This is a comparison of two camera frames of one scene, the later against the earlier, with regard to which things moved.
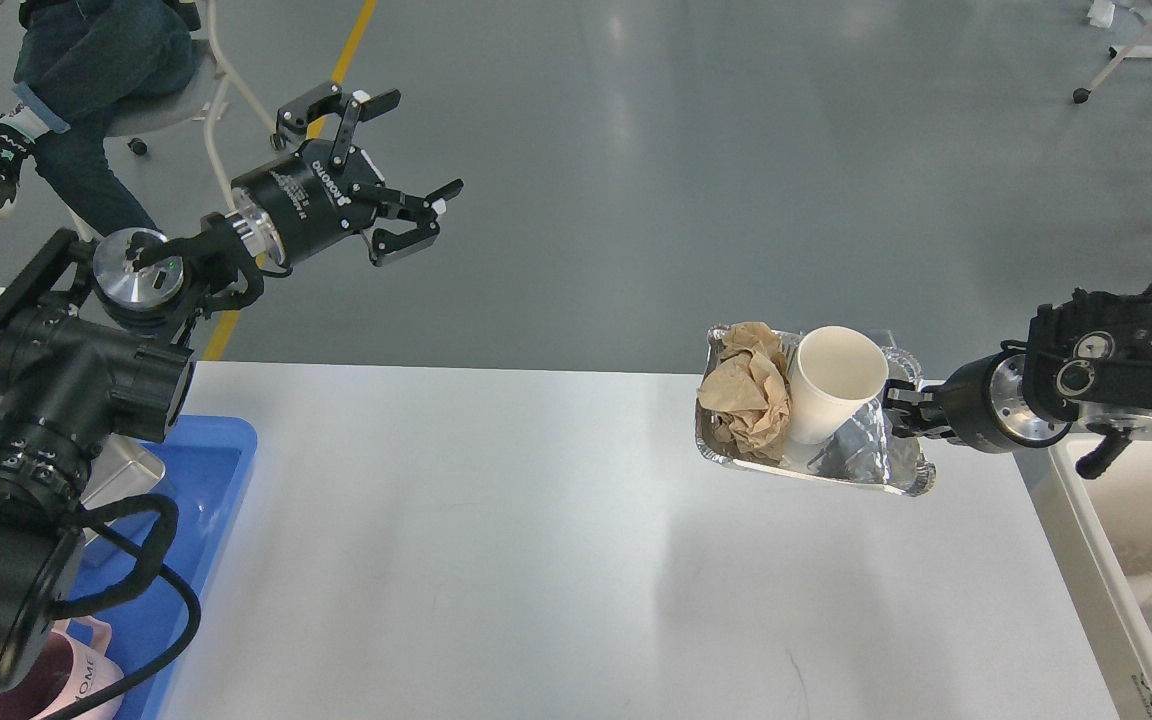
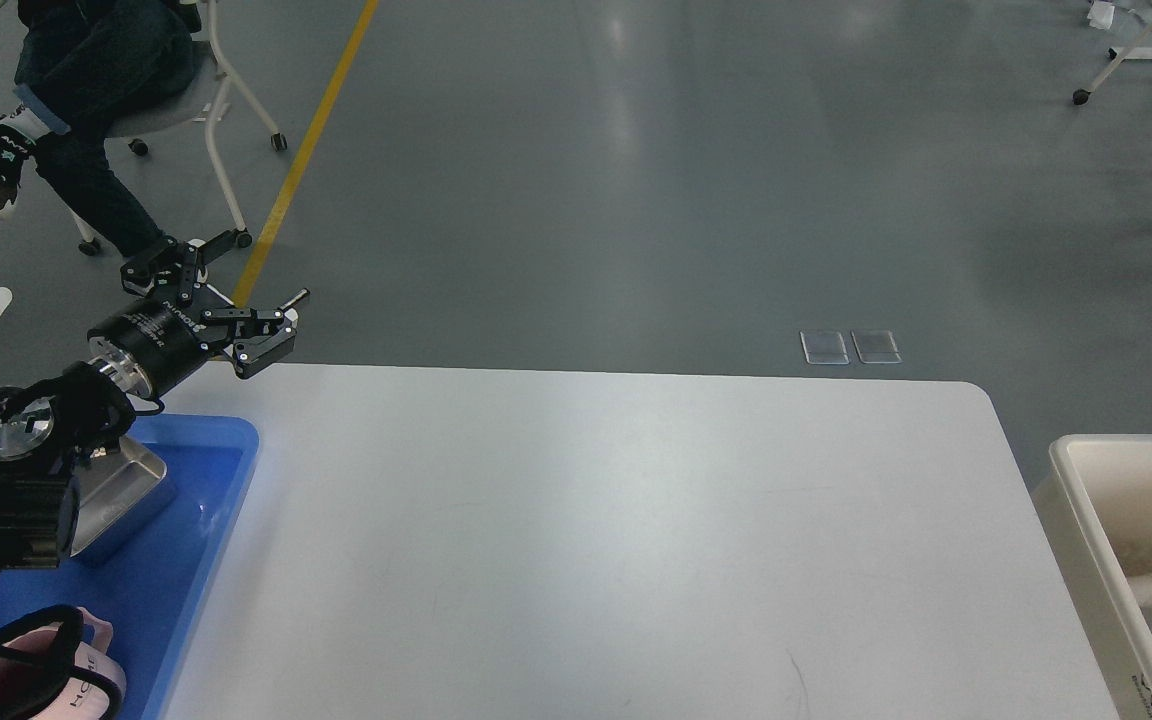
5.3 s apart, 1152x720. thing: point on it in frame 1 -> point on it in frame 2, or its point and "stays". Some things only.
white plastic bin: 1141,534 stays
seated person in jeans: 79,62 stays
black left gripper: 324,192 -> 150,343
